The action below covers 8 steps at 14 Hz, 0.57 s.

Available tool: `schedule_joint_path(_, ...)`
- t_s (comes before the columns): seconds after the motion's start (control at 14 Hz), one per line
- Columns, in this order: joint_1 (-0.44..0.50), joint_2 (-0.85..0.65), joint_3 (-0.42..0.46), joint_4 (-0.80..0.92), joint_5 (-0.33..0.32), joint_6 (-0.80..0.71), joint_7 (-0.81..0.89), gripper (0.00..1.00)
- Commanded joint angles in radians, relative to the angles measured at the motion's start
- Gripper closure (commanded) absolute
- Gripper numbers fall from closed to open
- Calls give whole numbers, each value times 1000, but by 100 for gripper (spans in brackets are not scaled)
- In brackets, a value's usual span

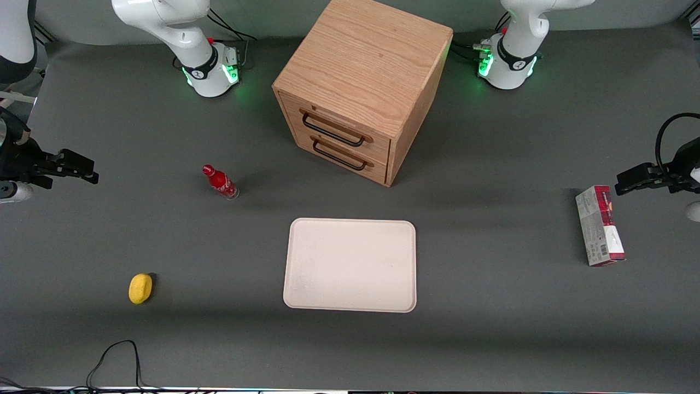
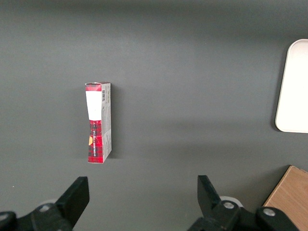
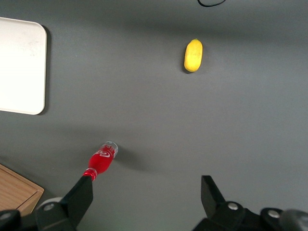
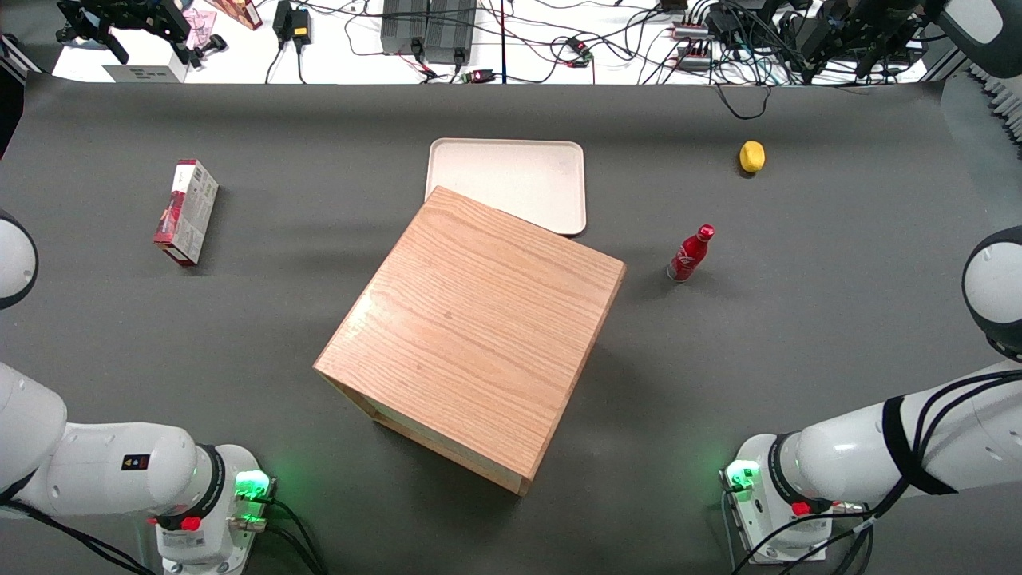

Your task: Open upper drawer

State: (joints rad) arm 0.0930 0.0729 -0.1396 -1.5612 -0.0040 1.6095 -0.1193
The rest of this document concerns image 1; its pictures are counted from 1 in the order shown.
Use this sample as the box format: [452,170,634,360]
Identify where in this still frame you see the wooden drawer with keyhole notch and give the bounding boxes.
[279,92,392,164]

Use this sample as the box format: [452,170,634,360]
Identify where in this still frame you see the yellow lemon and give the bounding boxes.
[129,273,154,305]

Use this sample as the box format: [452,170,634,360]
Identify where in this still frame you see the white metal stand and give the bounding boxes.
[0,90,35,108]

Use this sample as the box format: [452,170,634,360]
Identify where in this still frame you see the black base cables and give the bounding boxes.
[451,11,512,64]
[207,8,258,69]

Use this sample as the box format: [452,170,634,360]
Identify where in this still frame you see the wooden drawer cabinet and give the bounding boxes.
[272,0,454,188]

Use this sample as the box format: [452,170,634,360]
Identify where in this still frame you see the black wire drawer handle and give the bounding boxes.
[311,136,375,172]
[300,109,374,148]

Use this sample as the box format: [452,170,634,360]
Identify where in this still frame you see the plain wooden drawer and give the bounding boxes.
[290,121,390,186]

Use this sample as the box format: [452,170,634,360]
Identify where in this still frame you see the black left base cables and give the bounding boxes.
[451,11,512,64]

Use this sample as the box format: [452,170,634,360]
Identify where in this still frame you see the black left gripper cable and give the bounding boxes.
[655,112,700,177]

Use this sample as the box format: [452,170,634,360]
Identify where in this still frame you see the black right base cables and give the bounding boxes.
[207,8,258,69]

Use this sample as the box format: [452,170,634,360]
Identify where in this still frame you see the thin black floor cable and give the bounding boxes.
[0,340,165,394]

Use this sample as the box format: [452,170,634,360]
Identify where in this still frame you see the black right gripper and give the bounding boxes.
[0,123,100,190]

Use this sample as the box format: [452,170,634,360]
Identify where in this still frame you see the dark aluminium rail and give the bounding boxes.
[34,19,59,44]

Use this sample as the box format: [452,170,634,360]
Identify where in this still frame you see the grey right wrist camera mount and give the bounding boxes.
[0,182,34,205]

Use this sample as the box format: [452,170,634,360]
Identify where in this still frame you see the grey and red carton box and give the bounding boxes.
[575,185,627,267]

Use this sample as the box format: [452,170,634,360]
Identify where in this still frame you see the white rectangular tray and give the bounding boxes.
[283,218,417,314]

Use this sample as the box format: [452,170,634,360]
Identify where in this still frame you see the red cola bottle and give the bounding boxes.
[202,164,240,201]

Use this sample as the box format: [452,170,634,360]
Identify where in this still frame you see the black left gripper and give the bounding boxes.
[615,139,700,196]

